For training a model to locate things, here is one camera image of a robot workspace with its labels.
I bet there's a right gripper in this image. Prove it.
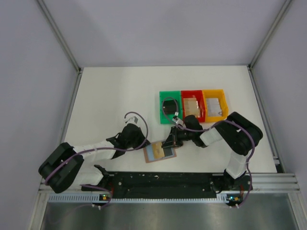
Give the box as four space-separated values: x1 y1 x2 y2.
162 126 195 148

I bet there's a black credit card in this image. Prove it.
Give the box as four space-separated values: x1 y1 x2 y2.
163 148 176 157

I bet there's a gold credit card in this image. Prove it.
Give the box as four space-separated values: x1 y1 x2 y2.
152 142 165 159

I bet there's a brown leather card holder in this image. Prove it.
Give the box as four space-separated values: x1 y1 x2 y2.
143 141 177 163

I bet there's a green plastic bin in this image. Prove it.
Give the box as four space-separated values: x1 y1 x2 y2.
159 91 183 124

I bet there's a red plastic bin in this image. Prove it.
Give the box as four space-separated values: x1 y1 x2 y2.
181 90 206 123

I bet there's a yellow plastic bin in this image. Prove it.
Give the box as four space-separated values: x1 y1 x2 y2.
202 89 228 123

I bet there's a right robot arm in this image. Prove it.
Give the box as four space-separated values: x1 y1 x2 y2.
162 112 263 191

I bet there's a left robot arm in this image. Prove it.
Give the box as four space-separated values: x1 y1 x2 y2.
38 117 150 194

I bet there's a black cards stack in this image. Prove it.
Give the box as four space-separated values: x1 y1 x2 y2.
162 100 179 115

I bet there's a gold cards stack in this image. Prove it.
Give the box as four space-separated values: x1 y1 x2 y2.
183 97 201 118

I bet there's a silver cards stack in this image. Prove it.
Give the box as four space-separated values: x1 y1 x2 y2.
206 98 223 117

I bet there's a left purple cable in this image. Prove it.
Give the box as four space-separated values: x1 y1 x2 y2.
44 111 149 209

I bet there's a purple cable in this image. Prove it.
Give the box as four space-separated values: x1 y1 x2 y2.
44 111 149 209
162 96 255 209

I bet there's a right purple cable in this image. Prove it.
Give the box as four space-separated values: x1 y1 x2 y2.
162 96 255 209

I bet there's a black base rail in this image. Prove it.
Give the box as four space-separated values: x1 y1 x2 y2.
81 170 240 199

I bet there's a grey cable duct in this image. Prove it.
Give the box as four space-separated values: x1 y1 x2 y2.
48 194 229 204

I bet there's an aluminium frame profile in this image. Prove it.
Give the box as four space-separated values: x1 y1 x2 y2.
35 0 83 72

